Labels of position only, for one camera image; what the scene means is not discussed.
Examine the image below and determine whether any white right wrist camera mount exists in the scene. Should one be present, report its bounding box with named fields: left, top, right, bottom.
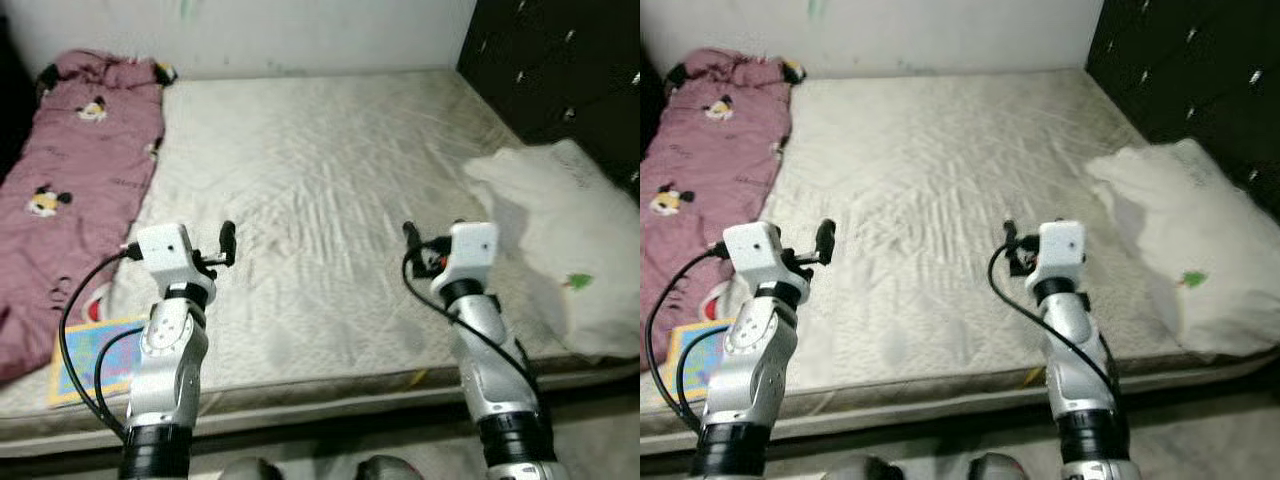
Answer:
left=1030, top=220, right=1088, bottom=293
left=432, top=222, right=499, bottom=299

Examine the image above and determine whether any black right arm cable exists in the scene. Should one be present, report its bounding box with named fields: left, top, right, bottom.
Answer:
left=402, top=250, right=546, bottom=421
left=988, top=245, right=1126, bottom=401

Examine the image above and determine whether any white quilted mattress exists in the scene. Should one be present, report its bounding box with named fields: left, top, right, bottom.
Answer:
left=0, top=68, right=641, bottom=456
left=640, top=68, right=1280, bottom=441

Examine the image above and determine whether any colourful yellow-edged picture book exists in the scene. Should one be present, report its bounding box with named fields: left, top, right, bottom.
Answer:
left=663, top=318, right=736, bottom=403
left=47, top=315, right=151, bottom=409

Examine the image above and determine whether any black tufted headboard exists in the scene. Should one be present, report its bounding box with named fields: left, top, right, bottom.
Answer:
left=1085, top=0, right=1280, bottom=216
left=457, top=0, right=641, bottom=196

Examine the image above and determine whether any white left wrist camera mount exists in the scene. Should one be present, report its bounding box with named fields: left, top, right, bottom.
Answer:
left=135, top=222, right=216, bottom=301
left=722, top=220, right=806, bottom=299

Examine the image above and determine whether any white pillow with tree print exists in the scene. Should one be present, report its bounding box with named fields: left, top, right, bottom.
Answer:
left=1085, top=137, right=1280, bottom=358
left=463, top=138, right=641, bottom=361

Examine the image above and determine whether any purple cartoon print blanket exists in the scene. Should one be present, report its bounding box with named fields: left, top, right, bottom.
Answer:
left=0, top=50, right=169, bottom=383
left=640, top=48, right=796, bottom=376

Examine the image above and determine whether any grey robot right leg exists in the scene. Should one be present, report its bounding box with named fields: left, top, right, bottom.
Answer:
left=355, top=455, right=426, bottom=480
left=965, top=452, right=1031, bottom=480

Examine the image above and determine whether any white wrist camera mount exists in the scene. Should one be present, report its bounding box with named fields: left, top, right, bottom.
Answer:
left=722, top=220, right=806, bottom=299
left=1030, top=220, right=1088, bottom=293
left=432, top=222, right=499, bottom=299
left=135, top=222, right=216, bottom=301

